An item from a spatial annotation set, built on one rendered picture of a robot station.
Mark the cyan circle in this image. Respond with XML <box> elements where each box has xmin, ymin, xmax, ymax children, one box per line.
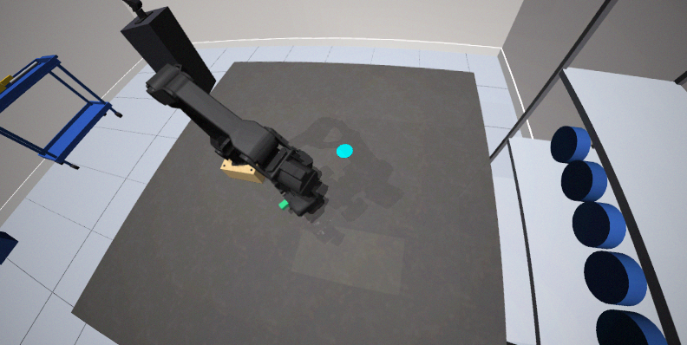
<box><xmin>337</xmin><ymin>144</ymin><xmax>353</xmax><ymax>158</ymax></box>

